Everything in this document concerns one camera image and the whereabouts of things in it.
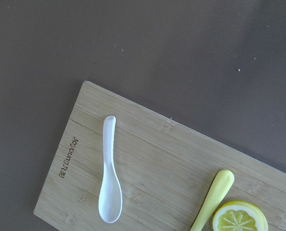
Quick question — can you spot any lemon slice top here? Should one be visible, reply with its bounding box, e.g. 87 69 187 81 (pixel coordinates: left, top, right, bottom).
212 201 269 231

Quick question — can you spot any yellow plastic knife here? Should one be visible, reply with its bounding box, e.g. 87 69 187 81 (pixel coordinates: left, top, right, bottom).
190 170 235 231

